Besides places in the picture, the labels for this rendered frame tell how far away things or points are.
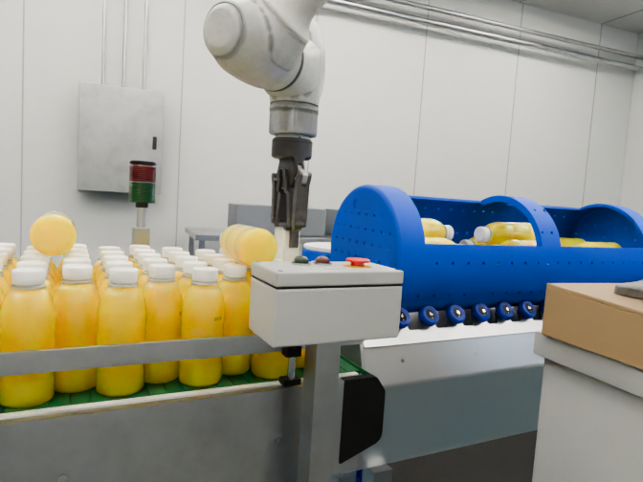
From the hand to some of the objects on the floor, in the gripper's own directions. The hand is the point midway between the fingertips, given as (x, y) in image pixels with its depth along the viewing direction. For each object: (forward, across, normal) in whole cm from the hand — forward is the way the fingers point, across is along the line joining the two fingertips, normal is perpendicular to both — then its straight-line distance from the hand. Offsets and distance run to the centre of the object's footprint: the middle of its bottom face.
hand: (286, 247), depth 93 cm
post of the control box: (+110, -22, +3) cm, 112 cm away
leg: (+110, 0, -24) cm, 113 cm away
